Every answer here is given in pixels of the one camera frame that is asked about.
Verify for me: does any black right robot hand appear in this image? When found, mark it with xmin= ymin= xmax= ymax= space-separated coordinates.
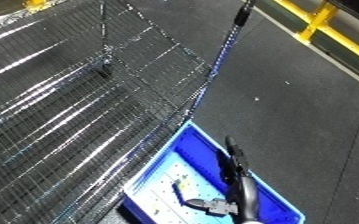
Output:
xmin=182 ymin=135 xmax=263 ymax=222

